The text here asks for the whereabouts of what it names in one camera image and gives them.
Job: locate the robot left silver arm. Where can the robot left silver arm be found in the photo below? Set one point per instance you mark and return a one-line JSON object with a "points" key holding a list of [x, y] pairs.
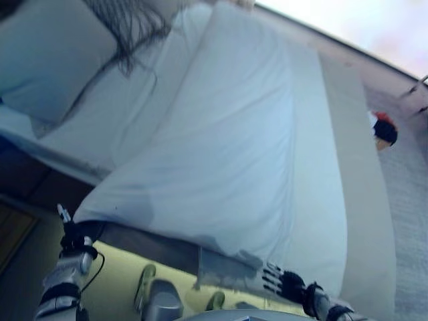
{"points": [[60, 284]]}

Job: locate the grey fringed woven cushion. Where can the grey fringed woven cushion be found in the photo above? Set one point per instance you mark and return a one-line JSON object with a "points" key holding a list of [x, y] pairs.
{"points": [[133, 33]]}

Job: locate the red cloth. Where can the red cloth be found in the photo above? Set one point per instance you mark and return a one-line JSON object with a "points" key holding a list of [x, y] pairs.
{"points": [[384, 117]]}

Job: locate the brown wooden nightstand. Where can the brown wooden nightstand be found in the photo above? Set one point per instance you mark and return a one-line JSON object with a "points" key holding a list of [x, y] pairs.
{"points": [[13, 227]]}

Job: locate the large light grey carpet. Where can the large light grey carpet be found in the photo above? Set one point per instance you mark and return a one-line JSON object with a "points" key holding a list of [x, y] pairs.
{"points": [[411, 217]]}

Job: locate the mattress with white sheet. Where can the mattress with white sheet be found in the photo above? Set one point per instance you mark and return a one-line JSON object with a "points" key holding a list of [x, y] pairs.
{"points": [[117, 117]]}

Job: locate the large beige pillow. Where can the large beige pillow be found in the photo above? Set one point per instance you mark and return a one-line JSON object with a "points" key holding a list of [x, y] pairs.
{"points": [[50, 57]]}

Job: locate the beige bedspread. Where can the beige bedspread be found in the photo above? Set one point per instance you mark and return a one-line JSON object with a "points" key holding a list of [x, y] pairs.
{"points": [[361, 167]]}

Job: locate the black cloth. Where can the black cloth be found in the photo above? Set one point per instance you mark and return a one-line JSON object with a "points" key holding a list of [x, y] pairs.
{"points": [[386, 133]]}

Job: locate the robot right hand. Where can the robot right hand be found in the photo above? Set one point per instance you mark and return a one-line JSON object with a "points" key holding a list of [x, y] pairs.
{"points": [[291, 284]]}

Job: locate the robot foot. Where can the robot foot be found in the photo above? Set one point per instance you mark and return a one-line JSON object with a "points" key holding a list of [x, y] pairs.
{"points": [[145, 284], [215, 301]]}

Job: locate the white duvet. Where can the white duvet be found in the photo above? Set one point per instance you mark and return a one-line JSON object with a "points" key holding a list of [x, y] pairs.
{"points": [[217, 150]]}

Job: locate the white cloth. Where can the white cloth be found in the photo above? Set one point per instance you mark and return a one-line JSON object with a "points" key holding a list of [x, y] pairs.
{"points": [[371, 118]]}

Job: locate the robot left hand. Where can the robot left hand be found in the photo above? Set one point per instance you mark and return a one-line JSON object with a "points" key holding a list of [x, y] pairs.
{"points": [[77, 239]]}

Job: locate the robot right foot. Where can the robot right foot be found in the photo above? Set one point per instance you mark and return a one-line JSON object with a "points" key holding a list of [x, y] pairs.
{"points": [[215, 301]]}

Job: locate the grey fringed blanket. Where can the grey fringed blanket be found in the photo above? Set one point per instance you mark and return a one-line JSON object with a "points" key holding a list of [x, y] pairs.
{"points": [[220, 271]]}

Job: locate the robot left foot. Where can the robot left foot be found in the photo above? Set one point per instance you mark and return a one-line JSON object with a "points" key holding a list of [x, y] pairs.
{"points": [[145, 284]]}

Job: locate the robot silver torso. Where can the robot silver torso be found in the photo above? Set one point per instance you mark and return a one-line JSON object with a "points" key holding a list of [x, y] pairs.
{"points": [[234, 316]]}

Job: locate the cardboard box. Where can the cardboard box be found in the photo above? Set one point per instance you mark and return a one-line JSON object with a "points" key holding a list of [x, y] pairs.
{"points": [[384, 146]]}

